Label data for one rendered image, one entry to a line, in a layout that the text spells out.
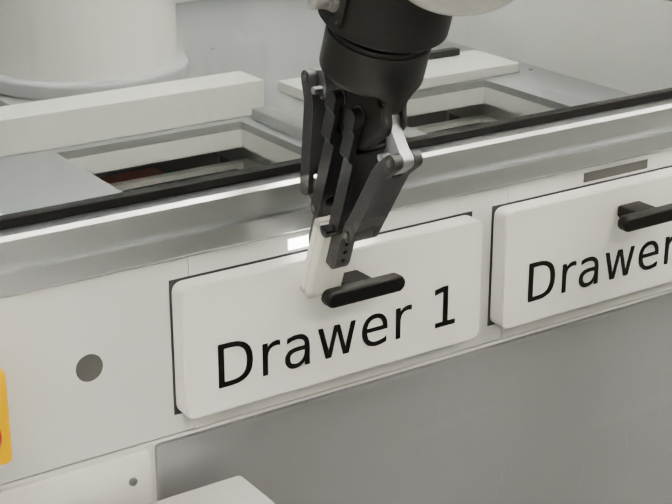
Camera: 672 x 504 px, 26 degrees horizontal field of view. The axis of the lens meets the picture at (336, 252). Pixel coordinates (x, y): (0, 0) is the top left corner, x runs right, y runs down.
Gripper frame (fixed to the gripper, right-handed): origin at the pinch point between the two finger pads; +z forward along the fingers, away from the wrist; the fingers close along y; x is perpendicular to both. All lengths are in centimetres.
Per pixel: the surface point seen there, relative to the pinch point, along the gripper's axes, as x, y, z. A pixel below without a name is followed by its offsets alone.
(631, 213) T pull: 32.3, 1.2, 2.5
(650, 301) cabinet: 40.5, 1.0, 15.3
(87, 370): -18.7, -1.7, 7.4
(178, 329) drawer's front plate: -11.5, -1.4, 5.3
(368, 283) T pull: 3.2, 1.9, 2.2
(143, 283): -13.7, -3.7, 2.0
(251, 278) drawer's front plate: -5.4, -1.7, 2.2
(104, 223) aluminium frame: -16.7, -5.3, -3.2
